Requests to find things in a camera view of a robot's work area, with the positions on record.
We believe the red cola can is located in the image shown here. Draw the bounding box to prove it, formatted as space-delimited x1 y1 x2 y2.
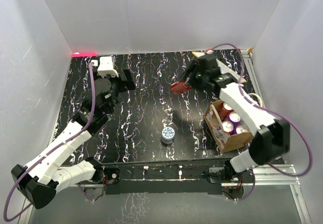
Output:
219 102 234 121
170 81 192 95

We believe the canvas tote bag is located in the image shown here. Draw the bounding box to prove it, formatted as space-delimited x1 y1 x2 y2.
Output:
203 100 253 153

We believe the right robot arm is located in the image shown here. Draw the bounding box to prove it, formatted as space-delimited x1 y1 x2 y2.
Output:
182 55 290 182

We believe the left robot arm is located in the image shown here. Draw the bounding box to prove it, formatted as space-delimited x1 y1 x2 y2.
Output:
11 68 136 209

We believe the pink tape strip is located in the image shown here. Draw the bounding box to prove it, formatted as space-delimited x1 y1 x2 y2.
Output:
71 52 97 58

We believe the small blue round tin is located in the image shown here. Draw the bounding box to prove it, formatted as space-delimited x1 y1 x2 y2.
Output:
161 127 175 145

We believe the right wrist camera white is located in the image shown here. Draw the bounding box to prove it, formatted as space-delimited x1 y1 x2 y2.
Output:
198 49 217 59

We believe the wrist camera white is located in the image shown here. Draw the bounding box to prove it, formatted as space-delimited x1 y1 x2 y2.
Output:
198 49 217 59
90 56 119 78

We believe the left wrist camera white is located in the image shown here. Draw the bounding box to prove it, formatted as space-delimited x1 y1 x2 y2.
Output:
90 56 119 78

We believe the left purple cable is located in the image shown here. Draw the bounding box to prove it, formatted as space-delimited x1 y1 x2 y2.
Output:
4 61 98 221

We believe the purple cable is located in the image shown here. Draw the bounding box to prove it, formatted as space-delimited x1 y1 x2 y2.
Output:
4 61 98 221
205 43 313 202

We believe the black front rail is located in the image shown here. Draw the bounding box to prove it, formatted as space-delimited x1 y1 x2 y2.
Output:
104 158 252 195

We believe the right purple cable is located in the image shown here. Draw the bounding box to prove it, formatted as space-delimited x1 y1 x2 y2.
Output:
205 43 313 202

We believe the aluminium frame rail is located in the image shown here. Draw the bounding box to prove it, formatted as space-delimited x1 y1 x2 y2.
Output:
241 50 311 223

